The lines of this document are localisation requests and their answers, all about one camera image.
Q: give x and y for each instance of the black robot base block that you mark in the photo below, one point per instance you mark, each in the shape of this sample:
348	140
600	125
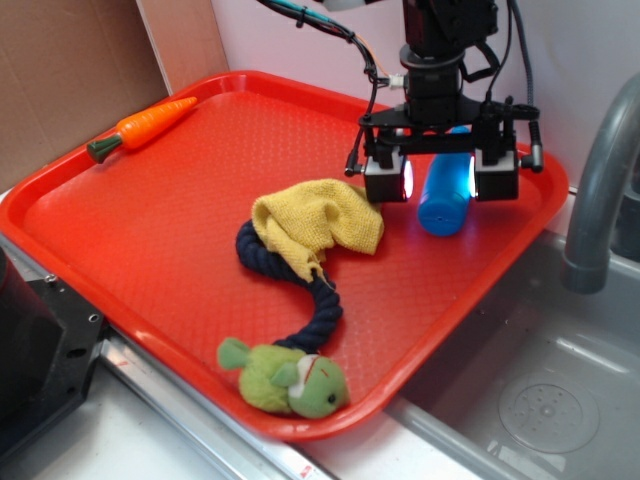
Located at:
50	338

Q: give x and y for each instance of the orange toy carrot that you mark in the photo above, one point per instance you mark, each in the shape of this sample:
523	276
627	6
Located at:
140	128

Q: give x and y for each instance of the yellow microfiber cloth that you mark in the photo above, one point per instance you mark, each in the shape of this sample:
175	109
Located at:
302	222

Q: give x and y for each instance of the blue plastic bottle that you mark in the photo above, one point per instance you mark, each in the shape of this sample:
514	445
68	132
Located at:
448	188

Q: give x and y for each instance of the black sensor gripper finger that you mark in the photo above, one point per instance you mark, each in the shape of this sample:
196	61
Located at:
495	169
388	172

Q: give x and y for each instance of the green plush rope toy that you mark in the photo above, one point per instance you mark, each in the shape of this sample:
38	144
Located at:
290	376

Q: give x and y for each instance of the grey sink faucet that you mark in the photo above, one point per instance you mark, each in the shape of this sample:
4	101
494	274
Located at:
605	216

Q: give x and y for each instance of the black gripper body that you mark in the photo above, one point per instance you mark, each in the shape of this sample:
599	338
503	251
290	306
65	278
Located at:
437	117

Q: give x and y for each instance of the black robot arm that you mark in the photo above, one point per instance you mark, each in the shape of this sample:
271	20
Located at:
446	47

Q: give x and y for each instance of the brown cardboard panel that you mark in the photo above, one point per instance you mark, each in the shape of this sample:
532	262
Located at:
69	71

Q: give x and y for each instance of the grey plastic sink basin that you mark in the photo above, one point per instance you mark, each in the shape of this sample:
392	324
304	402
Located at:
537	382

